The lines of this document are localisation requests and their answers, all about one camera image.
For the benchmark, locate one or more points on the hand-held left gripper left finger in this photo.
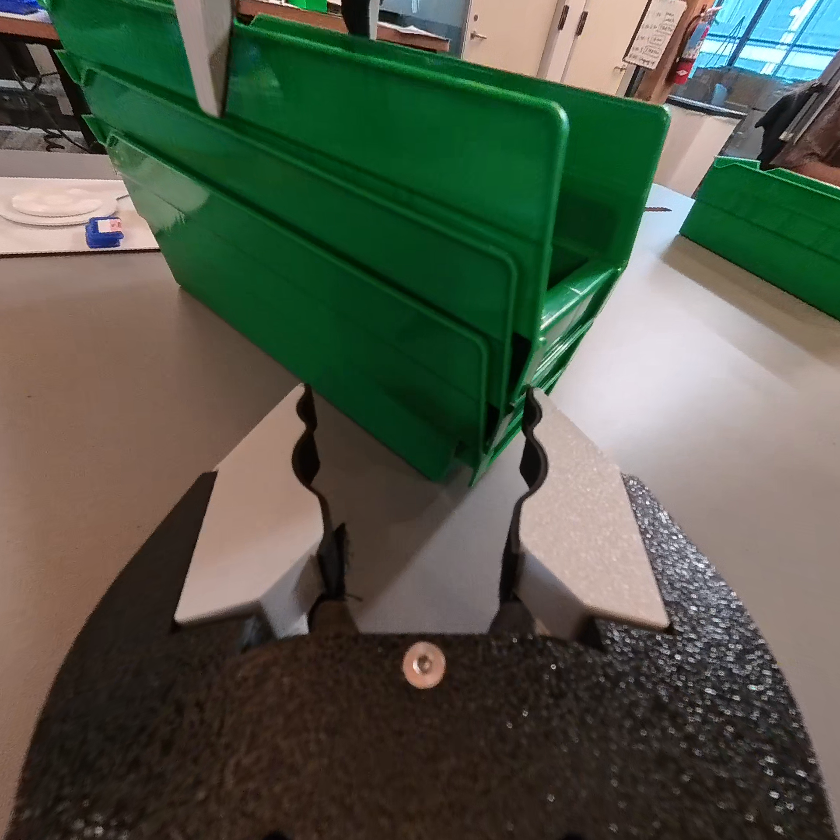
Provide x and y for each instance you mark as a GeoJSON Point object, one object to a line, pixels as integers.
{"type": "Point", "coordinates": [249, 525]}

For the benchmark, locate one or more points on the wooden desk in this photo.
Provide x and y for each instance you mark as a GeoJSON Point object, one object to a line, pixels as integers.
{"type": "Point", "coordinates": [413, 38]}

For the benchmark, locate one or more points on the white cabinet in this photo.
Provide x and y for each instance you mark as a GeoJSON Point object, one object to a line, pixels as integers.
{"type": "Point", "coordinates": [695, 144]}

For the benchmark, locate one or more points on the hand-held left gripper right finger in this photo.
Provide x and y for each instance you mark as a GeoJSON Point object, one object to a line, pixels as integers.
{"type": "Point", "coordinates": [577, 525]}

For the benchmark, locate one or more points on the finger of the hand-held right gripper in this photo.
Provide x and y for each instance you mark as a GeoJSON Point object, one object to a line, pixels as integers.
{"type": "Point", "coordinates": [359, 16]}
{"type": "Point", "coordinates": [207, 52]}

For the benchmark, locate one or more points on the white door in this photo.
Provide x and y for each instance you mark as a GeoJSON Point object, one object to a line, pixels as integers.
{"type": "Point", "coordinates": [512, 39]}
{"type": "Point", "coordinates": [604, 39]}

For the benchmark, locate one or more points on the small blue plastic object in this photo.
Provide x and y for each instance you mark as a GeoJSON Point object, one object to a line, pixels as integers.
{"type": "Point", "coordinates": [105, 233]}

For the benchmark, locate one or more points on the red fire extinguisher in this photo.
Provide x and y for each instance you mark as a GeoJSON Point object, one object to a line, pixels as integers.
{"type": "Point", "coordinates": [690, 43]}

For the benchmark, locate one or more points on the white foam board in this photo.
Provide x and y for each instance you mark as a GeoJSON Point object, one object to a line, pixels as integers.
{"type": "Point", "coordinates": [39, 241]}

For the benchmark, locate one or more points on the white plate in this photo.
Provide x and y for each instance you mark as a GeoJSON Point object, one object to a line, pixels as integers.
{"type": "Point", "coordinates": [46, 207]}

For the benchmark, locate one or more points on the wooden post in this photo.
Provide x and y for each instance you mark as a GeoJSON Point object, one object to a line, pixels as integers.
{"type": "Point", "coordinates": [656, 82]}

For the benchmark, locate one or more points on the handwritten paper sheet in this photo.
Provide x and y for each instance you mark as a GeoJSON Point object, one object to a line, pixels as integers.
{"type": "Point", "coordinates": [656, 33]}

